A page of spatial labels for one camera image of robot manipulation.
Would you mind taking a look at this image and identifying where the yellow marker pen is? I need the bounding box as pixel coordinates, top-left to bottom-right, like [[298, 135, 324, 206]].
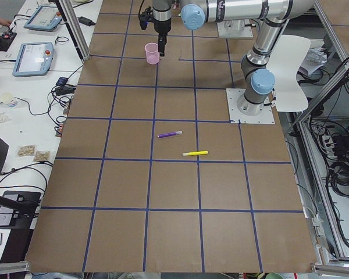
[[182, 151, 209, 156]]

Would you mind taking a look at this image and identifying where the pink mesh cup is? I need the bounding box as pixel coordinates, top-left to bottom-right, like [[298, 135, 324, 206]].
[[144, 42, 159, 65]]

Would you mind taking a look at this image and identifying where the black power adapter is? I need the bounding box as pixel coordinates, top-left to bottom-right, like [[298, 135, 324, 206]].
[[78, 16, 95, 26]]

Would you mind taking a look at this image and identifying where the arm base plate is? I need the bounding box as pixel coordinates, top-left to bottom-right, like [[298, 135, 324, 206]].
[[226, 88, 275, 124], [217, 19, 253, 39]]

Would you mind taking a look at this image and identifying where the near blue teach pendant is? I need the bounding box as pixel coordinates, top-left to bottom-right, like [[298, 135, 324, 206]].
[[12, 42, 54, 77]]

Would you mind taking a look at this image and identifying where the black camera stand base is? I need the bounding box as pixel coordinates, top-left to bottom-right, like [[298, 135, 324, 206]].
[[0, 191, 41, 229]]

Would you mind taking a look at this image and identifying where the purple marker pen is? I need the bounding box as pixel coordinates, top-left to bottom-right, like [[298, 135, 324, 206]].
[[157, 130, 183, 138]]

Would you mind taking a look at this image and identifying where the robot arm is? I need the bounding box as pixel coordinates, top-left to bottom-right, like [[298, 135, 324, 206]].
[[179, 0, 314, 116]]

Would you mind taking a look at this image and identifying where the aluminium frame post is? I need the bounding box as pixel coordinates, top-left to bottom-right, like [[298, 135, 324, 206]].
[[54, 0, 90, 61]]

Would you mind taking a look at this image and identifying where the blue teach pendant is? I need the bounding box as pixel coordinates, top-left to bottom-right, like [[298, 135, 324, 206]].
[[12, 42, 54, 77], [24, 5, 62, 31]]

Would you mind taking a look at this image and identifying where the far blue teach pendant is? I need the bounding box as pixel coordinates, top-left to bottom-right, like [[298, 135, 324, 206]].
[[24, 5, 62, 31]]

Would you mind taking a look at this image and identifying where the white plastic chair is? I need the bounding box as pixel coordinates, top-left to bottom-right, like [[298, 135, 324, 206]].
[[266, 35, 311, 112]]

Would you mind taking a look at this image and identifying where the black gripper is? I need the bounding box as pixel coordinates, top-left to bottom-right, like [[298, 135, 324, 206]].
[[138, 0, 172, 56]]

